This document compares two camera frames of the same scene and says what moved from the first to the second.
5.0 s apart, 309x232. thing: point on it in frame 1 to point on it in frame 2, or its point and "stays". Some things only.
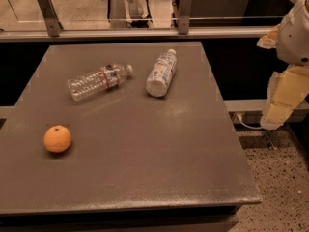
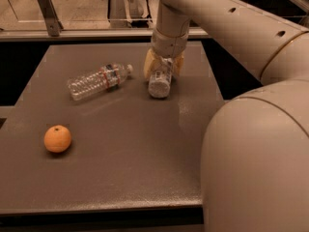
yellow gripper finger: [268, 41] to [179, 64]
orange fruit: [57, 138] stays
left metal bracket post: [53, 24] stays
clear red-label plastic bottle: [103, 80] stays
